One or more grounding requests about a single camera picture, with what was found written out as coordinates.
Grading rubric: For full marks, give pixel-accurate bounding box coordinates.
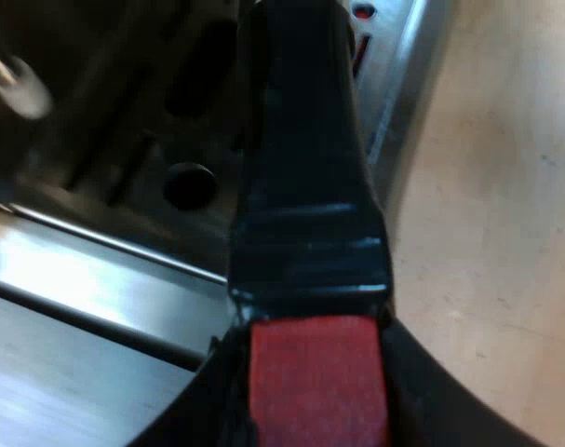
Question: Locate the steel espresso machine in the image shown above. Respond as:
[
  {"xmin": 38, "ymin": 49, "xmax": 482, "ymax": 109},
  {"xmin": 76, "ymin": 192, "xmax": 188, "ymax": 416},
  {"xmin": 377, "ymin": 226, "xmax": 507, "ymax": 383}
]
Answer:
[{"xmin": 0, "ymin": 0, "xmax": 427, "ymax": 447}]

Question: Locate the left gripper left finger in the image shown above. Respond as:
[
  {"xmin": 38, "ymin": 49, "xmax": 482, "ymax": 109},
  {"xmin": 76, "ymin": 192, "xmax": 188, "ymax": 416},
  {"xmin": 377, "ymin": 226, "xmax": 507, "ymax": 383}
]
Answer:
[{"xmin": 131, "ymin": 297, "xmax": 256, "ymax": 447}]

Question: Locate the filter holder with red-ended handle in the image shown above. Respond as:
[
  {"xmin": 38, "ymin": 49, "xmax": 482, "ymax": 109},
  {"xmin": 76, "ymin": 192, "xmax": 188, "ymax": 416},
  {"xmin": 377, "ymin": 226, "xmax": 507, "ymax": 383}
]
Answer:
[{"xmin": 227, "ymin": 0, "xmax": 397, "ymax": 447}]

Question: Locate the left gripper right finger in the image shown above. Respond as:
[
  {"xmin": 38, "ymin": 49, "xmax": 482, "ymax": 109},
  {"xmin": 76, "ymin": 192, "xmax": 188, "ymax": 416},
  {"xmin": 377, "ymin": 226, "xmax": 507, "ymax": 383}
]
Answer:
[{"xmin": 379, "ymin": 297, "xmax": 528, "ymax": 447}]

